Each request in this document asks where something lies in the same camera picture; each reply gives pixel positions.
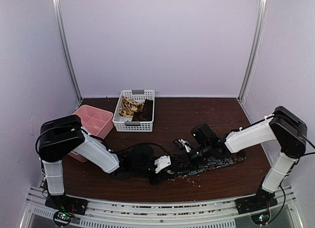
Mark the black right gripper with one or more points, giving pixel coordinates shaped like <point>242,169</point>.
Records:
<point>187,163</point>

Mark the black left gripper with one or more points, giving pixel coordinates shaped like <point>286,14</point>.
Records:
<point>162,176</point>

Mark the navy floral patterned tie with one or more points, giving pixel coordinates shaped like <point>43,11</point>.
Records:
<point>187,168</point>

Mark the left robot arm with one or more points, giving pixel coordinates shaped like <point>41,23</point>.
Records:
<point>61,136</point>

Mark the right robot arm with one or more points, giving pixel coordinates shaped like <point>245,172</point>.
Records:
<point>281,126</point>

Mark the dark brown red floral tie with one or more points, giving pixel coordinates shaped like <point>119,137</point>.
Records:
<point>146,114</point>

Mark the white perforated plastic basket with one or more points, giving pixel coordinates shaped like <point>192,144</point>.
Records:
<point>123,124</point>

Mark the yellow floral tie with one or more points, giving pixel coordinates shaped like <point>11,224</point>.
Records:
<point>129,107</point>

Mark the pink divided organizer tray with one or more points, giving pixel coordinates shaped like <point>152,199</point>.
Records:
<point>95,121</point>

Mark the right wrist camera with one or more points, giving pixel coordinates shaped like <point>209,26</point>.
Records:
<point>183,145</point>

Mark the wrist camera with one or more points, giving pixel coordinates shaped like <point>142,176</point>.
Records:
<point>183,145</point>
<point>162,163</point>

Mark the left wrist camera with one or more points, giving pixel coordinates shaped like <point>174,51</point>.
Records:
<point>162,163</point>

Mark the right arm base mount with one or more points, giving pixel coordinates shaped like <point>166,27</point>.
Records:
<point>255,203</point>

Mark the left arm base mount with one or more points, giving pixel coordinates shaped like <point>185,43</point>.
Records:
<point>71,205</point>

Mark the aluminium front rail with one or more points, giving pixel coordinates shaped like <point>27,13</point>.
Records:
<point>217,213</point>

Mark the right aluminium frame post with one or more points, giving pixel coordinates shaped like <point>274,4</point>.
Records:
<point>260,21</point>

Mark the aluminium frame post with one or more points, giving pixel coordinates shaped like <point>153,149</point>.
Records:
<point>260,21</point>
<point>65,49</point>

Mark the left aluminium frame post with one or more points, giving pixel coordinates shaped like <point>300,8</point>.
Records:
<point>65,49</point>

